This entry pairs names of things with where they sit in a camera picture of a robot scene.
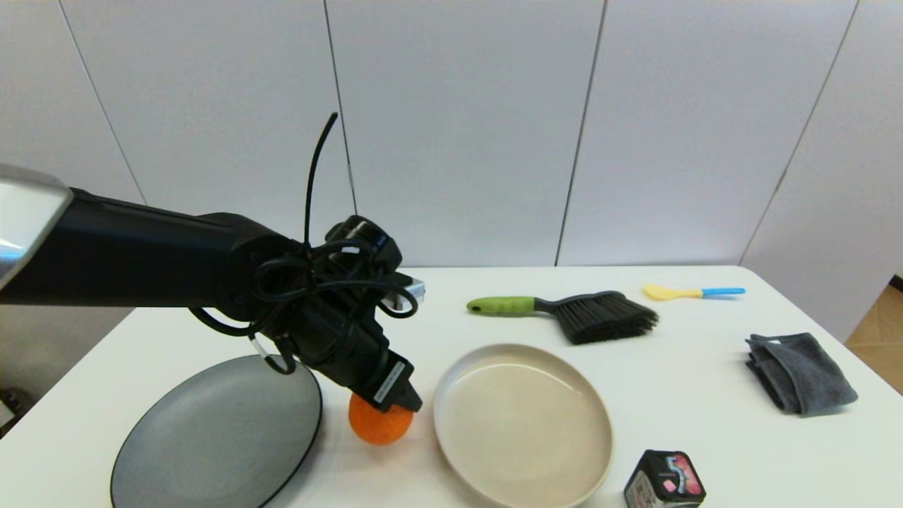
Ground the orange fruit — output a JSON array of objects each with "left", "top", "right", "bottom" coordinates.
[{"left": 348, "top": 392, "right": 415, "bottom": 446}]

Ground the beige round plate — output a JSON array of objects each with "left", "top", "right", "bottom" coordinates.
[{"left": 432, "top": 343, "right": 614, "bottom": 508}]

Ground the dark grey round plate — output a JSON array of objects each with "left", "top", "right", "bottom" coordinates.
[{"left": 110, "top": 355, "right": 324, "bottom": 508}]

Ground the black chewing gum box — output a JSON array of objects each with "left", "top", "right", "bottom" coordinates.
[{"left": 624, "top": 449, "right": 707, "bottom": 508}]

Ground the folded dark grey cloth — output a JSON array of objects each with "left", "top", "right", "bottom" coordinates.
[{"left": 745, "top": 332, "right": 859, "bottom": 418}]

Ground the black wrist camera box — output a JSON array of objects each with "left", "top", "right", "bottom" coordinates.
[{"left": 325, "top": 215, "right": 427, "bottom": 306}]

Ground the black brush with green handle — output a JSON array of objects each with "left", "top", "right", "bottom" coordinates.
[{"left": 466, "top": 291, "right": 660, "bottom": 346}]

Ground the yellow spoon with blue handle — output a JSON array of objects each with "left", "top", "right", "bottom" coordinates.
[{"left": 643, "top": 284, "right": 746, "bottom": 302}]

